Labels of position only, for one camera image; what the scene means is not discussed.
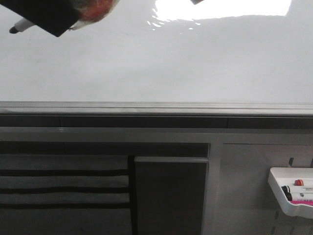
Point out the pink whiteboard eraser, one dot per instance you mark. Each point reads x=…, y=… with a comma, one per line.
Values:
x=302, y=202

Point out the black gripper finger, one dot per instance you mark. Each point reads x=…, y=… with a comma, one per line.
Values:
x=196, y=1
x=53, y=16

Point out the white pegboard panel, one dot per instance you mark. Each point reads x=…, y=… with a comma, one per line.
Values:
x=247, y=205

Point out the white plastic marker tray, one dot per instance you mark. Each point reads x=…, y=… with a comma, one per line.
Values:
x=285, y=176

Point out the red capped marker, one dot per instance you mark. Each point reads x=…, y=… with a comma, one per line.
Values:
x=304, y=182

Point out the large white whiteboard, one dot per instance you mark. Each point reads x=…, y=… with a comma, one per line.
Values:
x=219, y=57

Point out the grey slatted shelf rack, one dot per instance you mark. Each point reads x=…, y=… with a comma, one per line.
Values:
x=67, y=195

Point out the black capped marker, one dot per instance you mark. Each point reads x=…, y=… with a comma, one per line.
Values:
x=298, y=193

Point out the dark grey cabinet panel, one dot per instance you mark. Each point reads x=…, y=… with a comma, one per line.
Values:
x=170, y=195

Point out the white black whiteboard marker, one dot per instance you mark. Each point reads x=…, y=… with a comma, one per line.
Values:
x=91, y=11

